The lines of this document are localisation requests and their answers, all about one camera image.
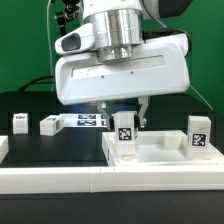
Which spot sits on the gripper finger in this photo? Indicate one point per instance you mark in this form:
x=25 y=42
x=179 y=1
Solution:
x=101 y=107
x=139 y=119

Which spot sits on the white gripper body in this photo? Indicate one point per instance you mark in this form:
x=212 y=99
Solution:
x=157 y=67

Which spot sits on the white square table top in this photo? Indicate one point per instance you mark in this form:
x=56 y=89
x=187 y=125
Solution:
x=157 y=148

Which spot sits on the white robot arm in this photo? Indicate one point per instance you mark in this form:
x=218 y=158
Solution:
x=110 y=57

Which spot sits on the white base tag plate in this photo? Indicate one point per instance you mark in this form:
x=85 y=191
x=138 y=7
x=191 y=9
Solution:
x=83 y=120

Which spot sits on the white U-shaped obstacle fence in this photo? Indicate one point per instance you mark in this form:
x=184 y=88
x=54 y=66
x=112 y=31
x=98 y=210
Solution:
x=110 y=179

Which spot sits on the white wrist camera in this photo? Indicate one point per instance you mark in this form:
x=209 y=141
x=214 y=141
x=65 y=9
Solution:
x=79 y=40

